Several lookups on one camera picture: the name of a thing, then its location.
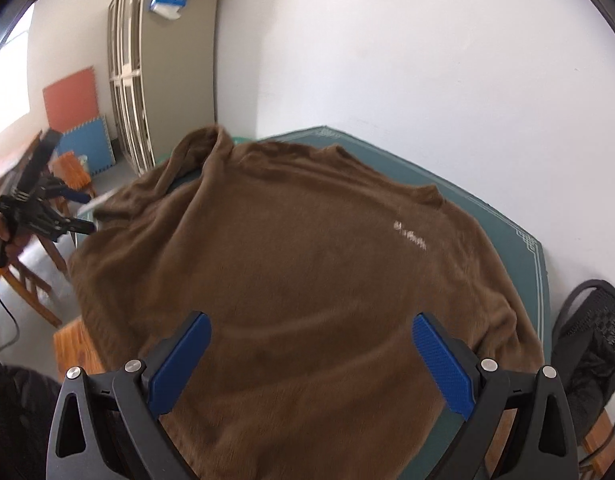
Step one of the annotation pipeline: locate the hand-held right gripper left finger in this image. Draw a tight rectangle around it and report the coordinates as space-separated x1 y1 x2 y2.
46 311 212 480

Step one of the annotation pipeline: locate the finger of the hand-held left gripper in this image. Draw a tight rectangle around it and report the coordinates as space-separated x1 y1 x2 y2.
50 184 89 204
54 216 97 236

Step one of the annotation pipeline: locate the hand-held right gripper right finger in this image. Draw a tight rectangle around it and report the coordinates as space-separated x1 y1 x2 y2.
411 312 581 480

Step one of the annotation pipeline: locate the brown fleece sweater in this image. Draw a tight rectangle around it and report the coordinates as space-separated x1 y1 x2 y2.
68 125 545 480

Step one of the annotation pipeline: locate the blue foam mat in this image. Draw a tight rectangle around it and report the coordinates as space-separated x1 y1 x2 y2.
55 114 117 178

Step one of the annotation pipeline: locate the wooden chair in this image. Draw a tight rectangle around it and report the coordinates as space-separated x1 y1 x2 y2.
0 180 68 330

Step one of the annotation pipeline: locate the red foam mat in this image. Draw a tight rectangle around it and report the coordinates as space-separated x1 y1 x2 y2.
42 66 99 133

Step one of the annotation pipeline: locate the teal table mat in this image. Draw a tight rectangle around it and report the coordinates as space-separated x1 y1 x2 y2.
162 126 552 480

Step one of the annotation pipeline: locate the beige cabinet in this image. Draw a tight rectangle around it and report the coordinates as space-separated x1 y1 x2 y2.
106 0 223 178

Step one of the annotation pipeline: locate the black mesh chair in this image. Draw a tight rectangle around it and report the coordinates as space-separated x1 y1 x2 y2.
551 279 615 376

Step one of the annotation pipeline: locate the wooden bench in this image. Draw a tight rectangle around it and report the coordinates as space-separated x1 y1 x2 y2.
580 407 615 466

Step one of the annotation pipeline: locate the person's dark clothing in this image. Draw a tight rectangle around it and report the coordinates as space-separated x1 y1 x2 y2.
0 347 63 480

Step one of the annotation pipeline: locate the black cable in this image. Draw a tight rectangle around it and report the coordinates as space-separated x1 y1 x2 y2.
0 267 21 353

